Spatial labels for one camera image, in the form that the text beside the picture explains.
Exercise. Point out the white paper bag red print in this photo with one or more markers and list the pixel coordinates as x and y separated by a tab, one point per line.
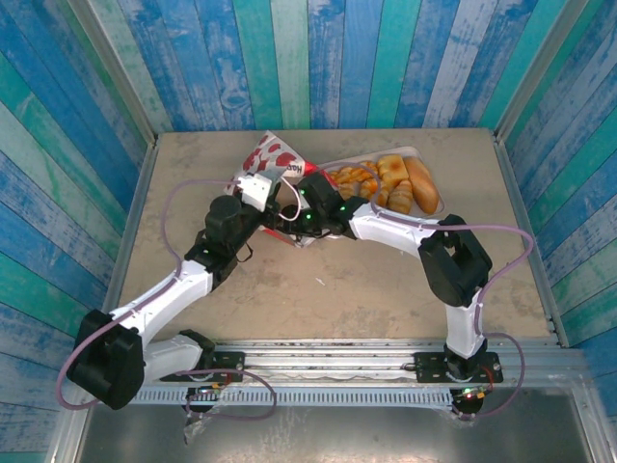
270	154

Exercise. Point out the braided fake bread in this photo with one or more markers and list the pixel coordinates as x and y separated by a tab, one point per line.
352	176

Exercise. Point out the striped fake croissant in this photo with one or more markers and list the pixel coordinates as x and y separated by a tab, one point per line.
401	198

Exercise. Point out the square fake toast loaf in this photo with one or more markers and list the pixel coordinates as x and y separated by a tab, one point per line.
393	169

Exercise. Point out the long fake baguette loaf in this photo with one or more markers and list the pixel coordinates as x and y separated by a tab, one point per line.
424	188

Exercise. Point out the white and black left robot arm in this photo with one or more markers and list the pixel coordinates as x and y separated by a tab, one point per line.
164	299

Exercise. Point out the white plastic tray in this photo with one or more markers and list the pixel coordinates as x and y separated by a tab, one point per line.
418	213

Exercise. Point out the small circuit board with LEDs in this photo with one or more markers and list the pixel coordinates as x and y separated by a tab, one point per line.
207	388
471	394

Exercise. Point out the steel sheet panel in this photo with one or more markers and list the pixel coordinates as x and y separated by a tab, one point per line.
337	434

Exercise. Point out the aluminium table side rail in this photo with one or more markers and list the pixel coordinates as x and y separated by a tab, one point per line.
137	202
512	183

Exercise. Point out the aluminium mounting rail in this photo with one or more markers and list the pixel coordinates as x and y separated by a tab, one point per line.
328	362

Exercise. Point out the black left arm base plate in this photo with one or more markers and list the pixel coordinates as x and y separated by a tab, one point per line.
231	366

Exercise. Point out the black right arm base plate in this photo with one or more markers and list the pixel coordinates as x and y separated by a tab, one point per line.
429	366

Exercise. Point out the aluminium frame post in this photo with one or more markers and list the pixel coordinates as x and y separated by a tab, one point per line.
540	67
114	67

